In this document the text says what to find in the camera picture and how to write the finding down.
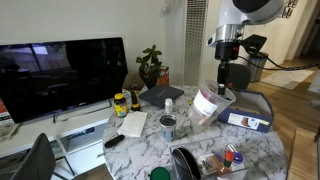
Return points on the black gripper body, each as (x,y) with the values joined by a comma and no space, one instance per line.
(225,52)

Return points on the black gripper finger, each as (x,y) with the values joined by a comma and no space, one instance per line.
(221,89)

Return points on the clear plastic round container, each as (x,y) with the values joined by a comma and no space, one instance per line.
(208,104)

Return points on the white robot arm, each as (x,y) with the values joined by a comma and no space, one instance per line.
(233,16)

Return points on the black office chair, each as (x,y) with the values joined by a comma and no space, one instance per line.
(239,76)

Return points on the steel trash can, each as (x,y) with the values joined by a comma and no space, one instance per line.
(256,65)

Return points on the blue open shoebox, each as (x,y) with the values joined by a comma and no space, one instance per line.
(251,110)

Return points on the small white pill bottle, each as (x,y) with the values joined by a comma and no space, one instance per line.
(168,105)

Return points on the orange patterned box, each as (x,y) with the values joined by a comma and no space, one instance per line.
(163,78)

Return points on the metal tumbler cup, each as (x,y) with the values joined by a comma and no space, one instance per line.
(168,123)

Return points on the dark grey notebook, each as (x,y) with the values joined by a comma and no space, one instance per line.
(158,94)

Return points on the beige floor rug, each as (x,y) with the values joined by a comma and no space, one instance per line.
(287,79)

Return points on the clear acrylic tray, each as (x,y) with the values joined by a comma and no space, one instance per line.
(217,146)

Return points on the potted green plant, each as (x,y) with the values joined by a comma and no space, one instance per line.
(149,69)

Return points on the blue cap bottle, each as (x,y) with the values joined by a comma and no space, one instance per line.
(238,158)

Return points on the small labelled jar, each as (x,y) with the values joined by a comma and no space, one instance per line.
(208,164)

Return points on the red cap hot sauce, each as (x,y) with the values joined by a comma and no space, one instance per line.
(225,167)

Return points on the black curved object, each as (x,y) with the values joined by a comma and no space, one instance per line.
(185,164)

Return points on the dark sauce bottle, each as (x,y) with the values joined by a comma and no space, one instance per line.
(135,105)

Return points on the white folded napkin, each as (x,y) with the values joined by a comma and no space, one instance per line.
(133,124)

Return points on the yellow lid vitamin bottle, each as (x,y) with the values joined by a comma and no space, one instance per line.
(120,105)

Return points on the green round lid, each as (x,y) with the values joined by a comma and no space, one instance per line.
(160,173)

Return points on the black remote control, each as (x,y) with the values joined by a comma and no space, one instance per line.
(114,141)

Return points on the white tv stand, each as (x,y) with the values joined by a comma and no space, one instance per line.
(78,133)

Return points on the large black television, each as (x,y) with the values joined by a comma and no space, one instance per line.
(39,79)

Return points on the black chair foreground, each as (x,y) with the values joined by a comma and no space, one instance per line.
(39,163)

